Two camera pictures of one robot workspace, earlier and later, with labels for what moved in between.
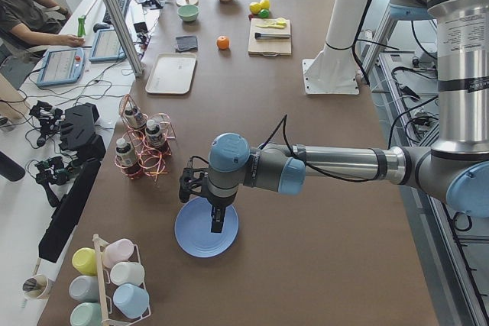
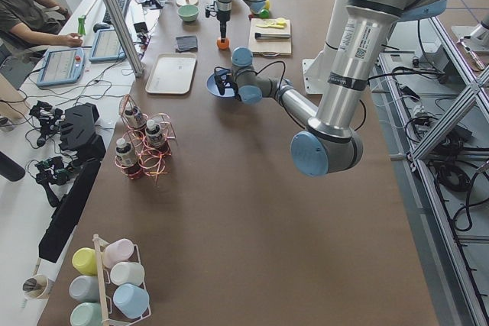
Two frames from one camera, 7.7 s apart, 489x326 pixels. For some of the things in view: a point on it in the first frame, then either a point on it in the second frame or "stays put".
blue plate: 193,228 → 214,87
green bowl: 188,12 stays put
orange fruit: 222,42 stays put
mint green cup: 87,314 stays put
